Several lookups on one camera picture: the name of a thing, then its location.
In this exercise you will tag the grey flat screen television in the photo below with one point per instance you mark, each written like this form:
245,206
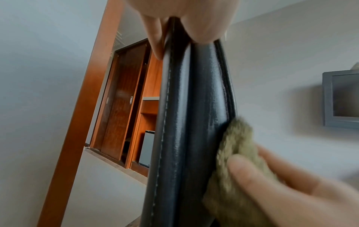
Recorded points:
342,99

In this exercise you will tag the green cleaning cloth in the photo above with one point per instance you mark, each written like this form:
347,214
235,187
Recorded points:
235,177

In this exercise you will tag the black leather chair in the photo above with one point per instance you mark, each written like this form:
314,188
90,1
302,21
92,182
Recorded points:
185,133

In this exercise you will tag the person's left hand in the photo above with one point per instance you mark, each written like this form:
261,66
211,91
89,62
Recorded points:
207,15

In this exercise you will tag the grey mini fridge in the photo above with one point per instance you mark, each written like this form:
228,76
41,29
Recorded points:
147,148

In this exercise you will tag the person's right hand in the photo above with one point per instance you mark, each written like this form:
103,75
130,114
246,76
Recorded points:
291,195

